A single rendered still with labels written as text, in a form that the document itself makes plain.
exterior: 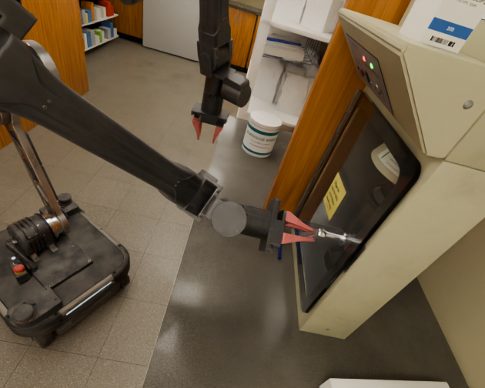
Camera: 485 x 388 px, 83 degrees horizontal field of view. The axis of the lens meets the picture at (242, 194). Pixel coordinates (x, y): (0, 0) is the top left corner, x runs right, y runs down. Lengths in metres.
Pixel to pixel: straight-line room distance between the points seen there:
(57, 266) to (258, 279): 1.09
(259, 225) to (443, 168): 0.29
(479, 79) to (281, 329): 0.56
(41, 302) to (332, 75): 1.36
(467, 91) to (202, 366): 0.58
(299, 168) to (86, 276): 1.14
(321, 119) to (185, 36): 4.80
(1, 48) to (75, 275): 1.34
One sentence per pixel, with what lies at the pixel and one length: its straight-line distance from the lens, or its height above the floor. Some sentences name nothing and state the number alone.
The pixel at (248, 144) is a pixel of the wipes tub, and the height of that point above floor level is 0.98.
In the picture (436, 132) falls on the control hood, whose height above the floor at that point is 1.44.
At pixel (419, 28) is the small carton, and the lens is 0.40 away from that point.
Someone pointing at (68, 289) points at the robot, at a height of 0.24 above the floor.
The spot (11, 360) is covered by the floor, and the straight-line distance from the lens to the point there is 1.72.
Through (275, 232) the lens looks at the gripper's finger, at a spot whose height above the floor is 1.17.
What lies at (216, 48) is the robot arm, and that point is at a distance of 0.71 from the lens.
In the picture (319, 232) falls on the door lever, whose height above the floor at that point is 1.21.
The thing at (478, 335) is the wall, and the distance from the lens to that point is 0.93.
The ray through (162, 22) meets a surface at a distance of 5.50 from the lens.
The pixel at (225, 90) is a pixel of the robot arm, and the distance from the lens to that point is 0.75.
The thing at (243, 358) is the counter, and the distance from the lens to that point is 0.64.
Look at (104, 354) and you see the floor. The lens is 1.64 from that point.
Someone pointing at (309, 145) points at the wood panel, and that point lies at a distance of 0.77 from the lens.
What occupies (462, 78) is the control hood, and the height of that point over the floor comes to 1.50.
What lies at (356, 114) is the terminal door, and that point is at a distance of 0.64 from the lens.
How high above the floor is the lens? 1.53
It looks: 39 degrees down
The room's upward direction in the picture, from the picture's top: 18 degrees clockwise
